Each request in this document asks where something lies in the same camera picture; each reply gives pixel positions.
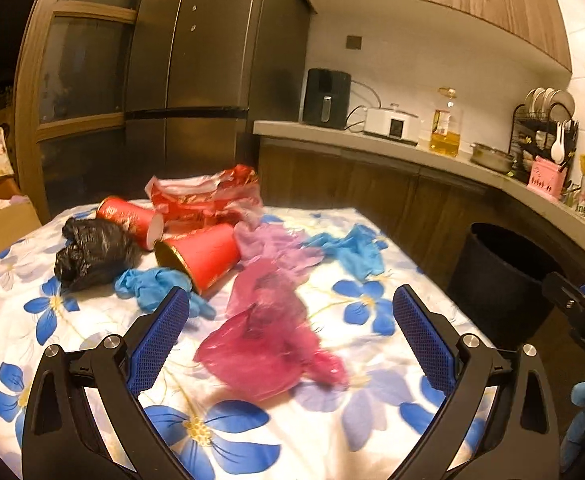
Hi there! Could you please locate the wooden wall cabinet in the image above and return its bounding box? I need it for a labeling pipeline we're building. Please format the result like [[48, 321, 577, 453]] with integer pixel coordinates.
[[297, 0, 574, 74]]

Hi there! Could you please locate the metal bowl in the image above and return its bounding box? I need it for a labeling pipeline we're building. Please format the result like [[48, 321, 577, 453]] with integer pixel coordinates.
[[469, 142, 516, 175]]

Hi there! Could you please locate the pink utensil basket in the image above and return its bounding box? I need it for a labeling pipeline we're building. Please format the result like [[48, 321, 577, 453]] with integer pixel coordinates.
[[525, 155, 568, 204]]

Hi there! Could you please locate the wooden kitchen counter cabinet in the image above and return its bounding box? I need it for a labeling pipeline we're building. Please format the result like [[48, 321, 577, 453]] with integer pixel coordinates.
[[252, 120, 585, 311]]

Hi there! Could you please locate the light purple plastic bag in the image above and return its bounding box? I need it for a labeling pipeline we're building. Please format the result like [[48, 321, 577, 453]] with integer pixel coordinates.
[[233, 222, 324, 277]]

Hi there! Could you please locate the white electric cooker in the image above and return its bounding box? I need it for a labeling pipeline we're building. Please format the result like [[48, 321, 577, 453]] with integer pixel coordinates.
[[363, 103, 421, 147]]

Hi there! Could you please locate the black plastic bag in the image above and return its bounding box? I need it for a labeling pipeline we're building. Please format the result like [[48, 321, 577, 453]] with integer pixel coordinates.
[[54, 217, 144, 292]]

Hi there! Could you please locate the cardboard box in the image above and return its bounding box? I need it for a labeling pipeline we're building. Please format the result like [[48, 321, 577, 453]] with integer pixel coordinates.
[[0, 199, 43, 277]]

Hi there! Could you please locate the black dish rack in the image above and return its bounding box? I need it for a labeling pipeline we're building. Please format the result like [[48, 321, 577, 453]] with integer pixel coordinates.
[[509, 87, 581, 187]]

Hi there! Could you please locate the magenta plastic bag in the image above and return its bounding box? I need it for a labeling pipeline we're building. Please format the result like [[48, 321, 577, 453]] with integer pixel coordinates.
[[195, 260, 349, 402]]

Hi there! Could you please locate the floral blue white tablecloth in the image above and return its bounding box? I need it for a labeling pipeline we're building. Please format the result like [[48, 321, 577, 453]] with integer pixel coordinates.
[[0, 202, 503, 480]]

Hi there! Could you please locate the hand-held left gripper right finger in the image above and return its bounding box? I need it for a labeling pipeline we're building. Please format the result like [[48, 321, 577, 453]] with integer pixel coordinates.
[[389, 284, 563, 480]]

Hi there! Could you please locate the red white plastic wrapper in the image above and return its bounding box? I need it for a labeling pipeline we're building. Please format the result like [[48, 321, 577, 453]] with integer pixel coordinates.
[[145, 164, 264, 242]]

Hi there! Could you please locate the wooden glass door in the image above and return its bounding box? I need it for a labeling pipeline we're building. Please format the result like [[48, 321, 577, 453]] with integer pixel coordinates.
[[15, 0, 144, 222]]

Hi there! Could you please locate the white rice spoon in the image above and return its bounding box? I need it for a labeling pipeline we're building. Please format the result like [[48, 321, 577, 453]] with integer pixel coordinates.
[[550, 120, 568, 164]]

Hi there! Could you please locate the black trash bin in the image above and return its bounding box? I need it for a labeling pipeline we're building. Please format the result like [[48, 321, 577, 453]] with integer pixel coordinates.
[[446, 223, 567, 352]]

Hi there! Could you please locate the dark steel refrigerator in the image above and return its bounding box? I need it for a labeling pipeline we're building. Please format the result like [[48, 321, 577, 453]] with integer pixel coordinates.
[[124, 0, 314, 211]]

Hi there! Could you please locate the blue disposable glove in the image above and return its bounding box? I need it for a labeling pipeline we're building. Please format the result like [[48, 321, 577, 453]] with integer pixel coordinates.
[[302, 224, 389, 282], [114, 267, 218, 319]]

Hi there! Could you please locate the black air fryer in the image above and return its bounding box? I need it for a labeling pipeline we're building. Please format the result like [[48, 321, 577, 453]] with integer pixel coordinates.
[[302, 68, 352, 130]]

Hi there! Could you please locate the red paper cup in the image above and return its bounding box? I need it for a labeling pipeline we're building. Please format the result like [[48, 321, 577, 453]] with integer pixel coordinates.
[[153, 223, 244, 296], [95, 196, 166, 252]]

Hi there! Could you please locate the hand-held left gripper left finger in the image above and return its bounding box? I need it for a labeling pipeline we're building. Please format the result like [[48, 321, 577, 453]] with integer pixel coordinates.
[[22, 286, 193, 480]]

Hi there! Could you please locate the cooking oil bottle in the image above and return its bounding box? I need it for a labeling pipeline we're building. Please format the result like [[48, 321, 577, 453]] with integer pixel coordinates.
[[429, 87, 465, 159]]

